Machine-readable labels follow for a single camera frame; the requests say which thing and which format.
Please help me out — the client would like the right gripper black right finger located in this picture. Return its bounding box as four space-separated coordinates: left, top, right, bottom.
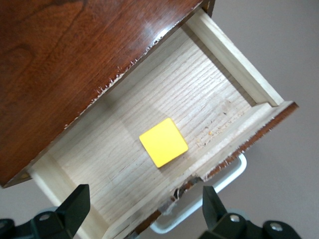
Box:
198 185 305 239

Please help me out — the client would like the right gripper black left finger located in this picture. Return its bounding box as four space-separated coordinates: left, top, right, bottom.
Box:
0 184 91 239

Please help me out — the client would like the white metal drawer handle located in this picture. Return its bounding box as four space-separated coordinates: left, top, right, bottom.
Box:
151 153 248 235

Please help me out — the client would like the yellow cube block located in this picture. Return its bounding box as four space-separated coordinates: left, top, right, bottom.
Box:
139 118 189 169

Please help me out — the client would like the light wood drawer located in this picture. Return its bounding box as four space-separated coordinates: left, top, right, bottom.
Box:
28 8 300 239

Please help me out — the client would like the dark brown wooden cabinet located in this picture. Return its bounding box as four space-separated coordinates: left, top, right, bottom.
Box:
0 0 216 189

